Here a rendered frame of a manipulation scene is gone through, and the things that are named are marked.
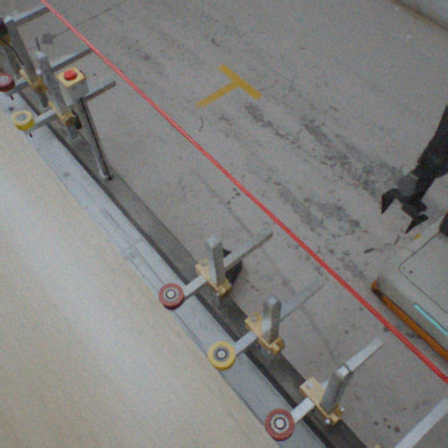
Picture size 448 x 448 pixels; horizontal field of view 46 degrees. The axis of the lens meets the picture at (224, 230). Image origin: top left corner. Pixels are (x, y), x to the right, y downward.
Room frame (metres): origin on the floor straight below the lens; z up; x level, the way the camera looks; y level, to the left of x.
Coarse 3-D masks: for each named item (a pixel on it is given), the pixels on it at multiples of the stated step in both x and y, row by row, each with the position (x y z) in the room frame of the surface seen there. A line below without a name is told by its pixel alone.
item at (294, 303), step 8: (320, 280) 0.76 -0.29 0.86; (304, 288) 0.74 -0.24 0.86; (312, 288) 0.74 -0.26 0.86; (320, 288) 0.74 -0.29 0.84; (296, 296) 0.71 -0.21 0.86; (304, 296) 0.71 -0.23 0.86; (288, 304) 0.69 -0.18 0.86; (296, 304) 0.69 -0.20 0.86; (288, 312) 0.66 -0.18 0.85; (280, 320) 0.64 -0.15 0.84; (248, 336) 0.59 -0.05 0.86; (256, 336) 0.59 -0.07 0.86; (240, 344) 0.57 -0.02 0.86; (248, 344) 0.57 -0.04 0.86; (240, 352) 0.55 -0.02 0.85
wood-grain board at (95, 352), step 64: (0, 128) 1.51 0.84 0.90; (0, 192) 1.19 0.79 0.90; (64, 192) 1.17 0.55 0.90; (0, 256) 0.92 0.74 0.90; (64, 256) 0.90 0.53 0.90; (0, 320) 0.69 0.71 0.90; (64, 320) 0.68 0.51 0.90; (128, 320) 0.66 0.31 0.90; (0, 384) 0.49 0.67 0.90; (64, 384) 0.48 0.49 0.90; (128, 384) 0.46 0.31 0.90; (192, 384) 0.45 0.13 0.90
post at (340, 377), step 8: (336, 368) 0.39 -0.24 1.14; (344, 368) 0.38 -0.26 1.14; (336, 376) 0.37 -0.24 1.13; (344, 376) 0.37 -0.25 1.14; (328, 384) 0.38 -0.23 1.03; (336, 384) 0.37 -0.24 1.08; (344, 384) 0.36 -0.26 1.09; (328, 392) 0.37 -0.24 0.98; (336, 392) 0.36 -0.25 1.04; (328, 400) 0.37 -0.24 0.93; (336, 400) 0.36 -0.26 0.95; (328, 408) 0.36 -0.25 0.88; (320, 416) 0.37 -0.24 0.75
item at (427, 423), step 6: (444, 402) 0.36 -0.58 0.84; (438, 408) 0.34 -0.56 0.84; (444, 408) 0.34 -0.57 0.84; (432, 414) 0.33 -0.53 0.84; (438, 414) 0.33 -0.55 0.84; (444, 414) 0.33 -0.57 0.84; (426, 420) 0.31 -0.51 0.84; (432, 420) 0.31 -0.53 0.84; (438, 420) 0.31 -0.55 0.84; (420, 426) 0.30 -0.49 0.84; (426, 426) 0.30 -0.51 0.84; (432, 426) 0.30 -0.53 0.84; (414, 432) 0.28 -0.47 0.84; (420, 432) 0.28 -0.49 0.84; (426, 432) 0.28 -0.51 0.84; (408, 438) 0.27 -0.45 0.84; (414, 438) 0.27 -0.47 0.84; (420, 438) 0.27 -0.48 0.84; (402, 444) 0.26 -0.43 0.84; (408, 444) 0.26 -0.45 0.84; (414, 444) 0.25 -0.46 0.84
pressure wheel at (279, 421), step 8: (272, 416) 0.34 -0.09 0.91; (280, 416) 0.34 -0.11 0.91; (288, 416) 0.34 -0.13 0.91; (272, 424) 0.32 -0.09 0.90; (280, 424) 0.32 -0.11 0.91; (288, 424) 0.32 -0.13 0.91; (272, 432) 0.30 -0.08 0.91; (280, 432) 0.30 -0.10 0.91; (288, 432) 0.30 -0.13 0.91; (280, 440) 0.28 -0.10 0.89
